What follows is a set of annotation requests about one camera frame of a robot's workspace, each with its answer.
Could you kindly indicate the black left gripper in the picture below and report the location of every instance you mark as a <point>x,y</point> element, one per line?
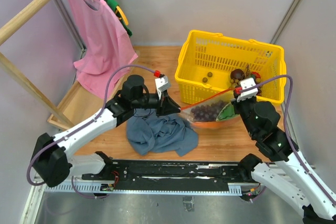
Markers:
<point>166,106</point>

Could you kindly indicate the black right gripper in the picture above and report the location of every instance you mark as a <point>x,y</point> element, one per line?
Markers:
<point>235,103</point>

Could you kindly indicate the toy watermelon slice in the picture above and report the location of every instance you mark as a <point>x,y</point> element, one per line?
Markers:
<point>226,113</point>

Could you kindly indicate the clear zip bag orange seal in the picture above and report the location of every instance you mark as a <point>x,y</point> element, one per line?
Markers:
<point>226,96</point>

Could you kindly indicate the dark purple grape bunch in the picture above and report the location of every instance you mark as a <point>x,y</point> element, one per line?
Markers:
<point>208,112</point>

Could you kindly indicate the dark red grape bunch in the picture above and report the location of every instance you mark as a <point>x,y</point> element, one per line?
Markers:
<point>259,93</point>

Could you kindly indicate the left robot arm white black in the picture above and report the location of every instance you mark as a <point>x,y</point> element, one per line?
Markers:
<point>54,157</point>

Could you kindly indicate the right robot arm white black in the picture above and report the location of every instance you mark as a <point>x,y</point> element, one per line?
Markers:
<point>307,194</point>

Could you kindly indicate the blue crumpled cloth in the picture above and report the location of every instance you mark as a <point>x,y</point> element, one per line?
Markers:
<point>147,132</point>

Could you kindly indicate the colourful small toy fruit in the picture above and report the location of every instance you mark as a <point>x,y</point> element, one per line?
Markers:
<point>256,76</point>

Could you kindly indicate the dark purple plum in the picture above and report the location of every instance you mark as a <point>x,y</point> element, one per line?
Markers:
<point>237,74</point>

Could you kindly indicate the yellow plastic basket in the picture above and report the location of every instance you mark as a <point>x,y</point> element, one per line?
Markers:
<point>205,52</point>

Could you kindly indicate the pink t-shirt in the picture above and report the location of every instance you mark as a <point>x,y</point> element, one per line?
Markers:
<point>109,47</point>

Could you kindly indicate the wooden clothes rack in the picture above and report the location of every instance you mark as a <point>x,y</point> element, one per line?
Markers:
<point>44,50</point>

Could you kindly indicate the yellow green hanger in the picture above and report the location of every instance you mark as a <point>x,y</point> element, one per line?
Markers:
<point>115,6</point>

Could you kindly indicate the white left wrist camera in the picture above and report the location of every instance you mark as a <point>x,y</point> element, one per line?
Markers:
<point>162,84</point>

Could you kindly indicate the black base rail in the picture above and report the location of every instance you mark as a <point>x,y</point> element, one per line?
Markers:
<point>172,176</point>

